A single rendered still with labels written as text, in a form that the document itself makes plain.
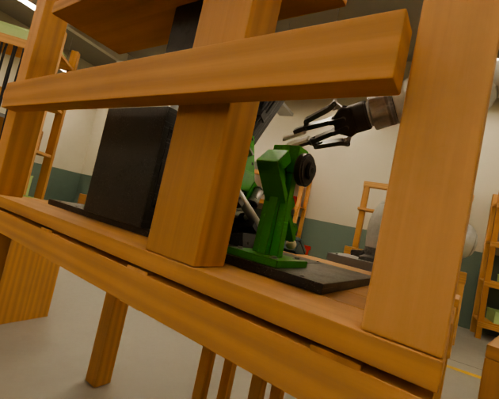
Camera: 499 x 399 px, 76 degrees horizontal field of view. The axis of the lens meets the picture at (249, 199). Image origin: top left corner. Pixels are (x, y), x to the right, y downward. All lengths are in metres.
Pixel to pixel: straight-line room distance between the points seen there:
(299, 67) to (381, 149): 6.27
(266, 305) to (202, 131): 0.34
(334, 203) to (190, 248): 6.11
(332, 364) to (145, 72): 0.63
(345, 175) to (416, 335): 6.31
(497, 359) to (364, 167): 5.73
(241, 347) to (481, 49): 0.51
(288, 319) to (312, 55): 0.37
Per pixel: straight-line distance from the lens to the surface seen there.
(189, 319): 0.60
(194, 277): 0.58
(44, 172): 3.85
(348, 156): 6.78
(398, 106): 0.85
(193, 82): 0.62
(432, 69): 0.49
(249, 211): 0.97
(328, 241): 6.59
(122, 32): 1.27
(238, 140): 0.63
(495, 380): 1.17
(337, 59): 0.48
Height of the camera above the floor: 0.99
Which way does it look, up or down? 3 degrees up
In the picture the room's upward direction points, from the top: 12 degrees clockwise
